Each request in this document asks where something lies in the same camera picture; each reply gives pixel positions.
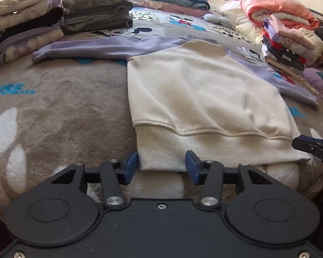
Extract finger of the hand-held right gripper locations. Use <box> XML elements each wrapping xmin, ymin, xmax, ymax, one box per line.
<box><xmin>291</xmin><ymin>134</ymin><xmax>323</xmax><ymax>165</ymax></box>

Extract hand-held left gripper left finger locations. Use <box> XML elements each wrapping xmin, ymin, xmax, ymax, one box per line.
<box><xmin>51</xmin><ymin>150</ymin><xmax>139</xmax><ymax>209</ymax></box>

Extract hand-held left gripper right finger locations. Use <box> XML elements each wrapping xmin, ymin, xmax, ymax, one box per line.
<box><xmin>185</xmin><ymin>150</ymin><xmax>273</xmax><ymax>209</ymax></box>

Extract cream and purple sweatshirt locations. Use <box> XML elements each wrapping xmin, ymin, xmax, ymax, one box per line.
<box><xmin>32</xmin><ymin>34</ymin><xmax>318</xmax><ymax>172</ymax></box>

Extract stack of folded children's clothes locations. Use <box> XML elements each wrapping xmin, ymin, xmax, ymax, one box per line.
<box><xmin>261</xmin><ymin>15</ymin><xmax>323</xmax><ymax>72</ymax></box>

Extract grey green folded clothes stack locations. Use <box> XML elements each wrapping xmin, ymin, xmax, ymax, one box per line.
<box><xmin>61</xmin><ymin>0</ymin><xmax>135</xmax><ymax>35</ymax></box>

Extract purple patchwork quilt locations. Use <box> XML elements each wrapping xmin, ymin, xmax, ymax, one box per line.
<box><xmin>301</xmin><ymin>67</ymin><xmax>323</xmax><ymax>109</ymax></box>

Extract cartoon mouse printed blanket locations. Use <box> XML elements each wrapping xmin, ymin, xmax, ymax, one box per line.
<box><xmin>0</xmin><ymin>5</ymin><xmax>323</xmax><ymax>221</ymax></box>

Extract orange pink rolled quilt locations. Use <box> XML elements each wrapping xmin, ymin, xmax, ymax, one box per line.
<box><xmin>239</xmin><ymin>0</ymin><xmax>320</xmax><ymax>30</ymax></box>

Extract grey plush toy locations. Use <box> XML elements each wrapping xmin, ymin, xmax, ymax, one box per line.
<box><xmin>204</xmin><ymin>13</ymin><xmax>233</xmax><ymax>27</ymax></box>

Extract white quilt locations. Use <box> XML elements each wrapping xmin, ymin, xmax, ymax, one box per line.
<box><xmin>207</xmin><ymin>0</ymin><xmax>267</xmax><ymax>45</ymax></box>

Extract purple spotted folded garment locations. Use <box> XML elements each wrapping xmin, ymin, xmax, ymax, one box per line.
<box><xmin>0</xmin><ymin>27</ymin><xmax>65</xmax><ymax>72</ymax></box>

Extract beige folded garment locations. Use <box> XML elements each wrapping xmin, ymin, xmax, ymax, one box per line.
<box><xmin>0</xmin><ymin>0</ymin><xmax>56</xmax><ymax>33</ymax></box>

